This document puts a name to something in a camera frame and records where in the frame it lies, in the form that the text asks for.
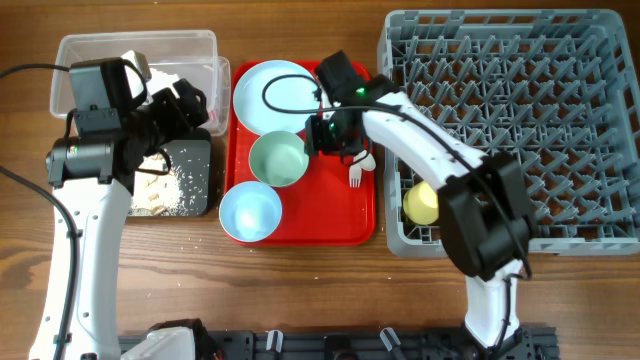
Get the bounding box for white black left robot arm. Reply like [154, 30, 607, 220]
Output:
[1, 51, 209, 359]

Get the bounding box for grey dishwasher rack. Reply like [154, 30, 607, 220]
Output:
[377, 9, 639, 256]

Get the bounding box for light blue small bowl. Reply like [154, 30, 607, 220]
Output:
[219, 181, 283, 243]

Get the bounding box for green bowl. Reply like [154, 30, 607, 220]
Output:
[249, 131, 310, 187]

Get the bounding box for light blue plate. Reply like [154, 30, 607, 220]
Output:
[233, 60, 320, 136]

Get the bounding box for yellow cup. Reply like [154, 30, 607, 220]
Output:
[403, 182, 439, 225]

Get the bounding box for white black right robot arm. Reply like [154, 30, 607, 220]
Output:
[301, 51, 537, 359]

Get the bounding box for clear plastic waste bin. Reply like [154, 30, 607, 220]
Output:
[55, 30, 231, 136]

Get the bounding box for white plastic spoon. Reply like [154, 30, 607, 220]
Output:
[353, 150, 376, 172]

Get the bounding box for rice and nutshell leftovers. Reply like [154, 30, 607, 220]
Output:
[128, 147, 211, 217]

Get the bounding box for white tissue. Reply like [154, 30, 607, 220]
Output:
[147, 68, 180, 92]

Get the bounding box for black waste tray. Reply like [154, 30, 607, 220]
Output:
[127, 127, 213, 218]

